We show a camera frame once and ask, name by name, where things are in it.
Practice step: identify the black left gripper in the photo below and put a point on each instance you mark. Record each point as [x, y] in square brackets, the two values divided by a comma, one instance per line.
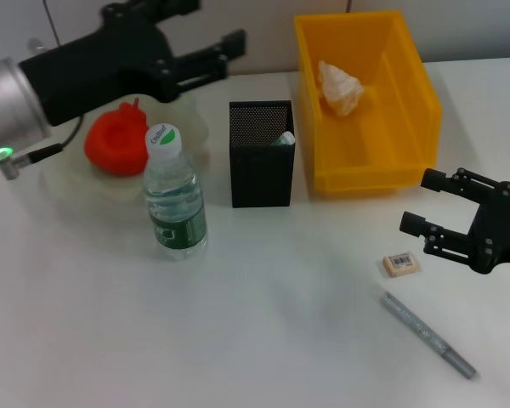
[102, 64]

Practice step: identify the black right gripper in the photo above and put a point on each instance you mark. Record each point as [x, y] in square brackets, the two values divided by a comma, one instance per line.
[501, 229]

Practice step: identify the white paper ball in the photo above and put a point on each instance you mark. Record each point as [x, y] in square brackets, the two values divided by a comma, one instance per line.
[340, 89]

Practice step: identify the mint green utility knife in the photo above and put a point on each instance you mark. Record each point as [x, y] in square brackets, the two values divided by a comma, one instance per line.
[287, 138]

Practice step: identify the clear bottle with green label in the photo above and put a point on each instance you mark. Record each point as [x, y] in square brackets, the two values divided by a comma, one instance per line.
[174, 200]

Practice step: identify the beige eraser with barcode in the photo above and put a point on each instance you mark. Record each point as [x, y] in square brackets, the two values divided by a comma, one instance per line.
[401, 264]

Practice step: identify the pale green glass fruit plate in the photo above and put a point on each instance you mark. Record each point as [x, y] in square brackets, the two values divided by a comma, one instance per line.
[195, 123]

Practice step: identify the grey pen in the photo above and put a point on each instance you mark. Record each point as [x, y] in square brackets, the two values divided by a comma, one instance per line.
[429, 336]

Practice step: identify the black mesh pen holder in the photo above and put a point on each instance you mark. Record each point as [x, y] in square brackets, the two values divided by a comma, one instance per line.
[261, 178]

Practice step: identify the yellow plastic bin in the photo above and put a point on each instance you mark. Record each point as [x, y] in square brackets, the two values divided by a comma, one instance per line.
[408, 127]

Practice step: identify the silver left gripper connector stub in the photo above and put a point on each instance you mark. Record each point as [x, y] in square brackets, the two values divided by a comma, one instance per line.
[35, 44]

